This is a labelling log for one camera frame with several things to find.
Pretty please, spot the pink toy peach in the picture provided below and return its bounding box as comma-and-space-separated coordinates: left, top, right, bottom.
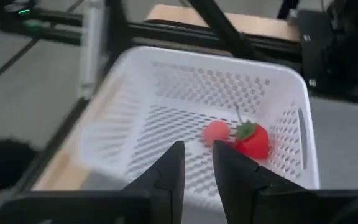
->
201, 120, 230, 146

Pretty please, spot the grey cloth mat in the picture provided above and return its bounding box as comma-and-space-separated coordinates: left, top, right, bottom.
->
82, 95, 358, 224

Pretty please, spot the black rounded object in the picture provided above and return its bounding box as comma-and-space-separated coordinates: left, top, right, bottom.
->
0, 139, 39, 195

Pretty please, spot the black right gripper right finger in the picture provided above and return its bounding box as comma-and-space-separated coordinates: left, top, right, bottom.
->
212, 139, 358, 224

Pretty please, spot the silver aluminium post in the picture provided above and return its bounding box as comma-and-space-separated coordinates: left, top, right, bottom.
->
79, 0, 105, 97

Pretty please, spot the white perforated plastic basket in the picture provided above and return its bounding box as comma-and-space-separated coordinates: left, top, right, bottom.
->
79, 45, 320, 215

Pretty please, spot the red toy strawberry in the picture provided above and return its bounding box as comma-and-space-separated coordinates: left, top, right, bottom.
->
234, 120, 270, 161

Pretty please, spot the black device with green light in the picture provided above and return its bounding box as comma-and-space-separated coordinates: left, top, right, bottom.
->
3, 2, 43, 32

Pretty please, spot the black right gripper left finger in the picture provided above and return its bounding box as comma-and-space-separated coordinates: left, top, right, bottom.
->
0, 139, 186, 224

